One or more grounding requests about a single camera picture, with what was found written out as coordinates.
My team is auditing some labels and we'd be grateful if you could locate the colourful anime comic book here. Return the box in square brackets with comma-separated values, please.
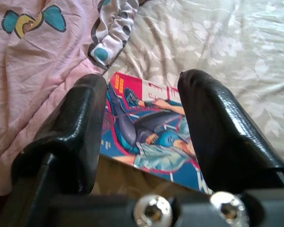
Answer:
[99, 72, 215, 196]

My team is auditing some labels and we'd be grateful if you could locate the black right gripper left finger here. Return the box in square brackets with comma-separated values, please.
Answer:
[11, 73, 108, 196]

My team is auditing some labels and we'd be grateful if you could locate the bed with grey floral sheet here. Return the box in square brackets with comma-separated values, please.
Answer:
[89, 0, 284, 197]

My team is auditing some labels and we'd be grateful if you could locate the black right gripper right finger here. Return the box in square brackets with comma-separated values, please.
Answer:
[177, 68, 284, 194]

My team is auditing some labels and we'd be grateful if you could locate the pink cartoon print blanket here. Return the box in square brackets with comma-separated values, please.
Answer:
[0, 0, 139, 197]

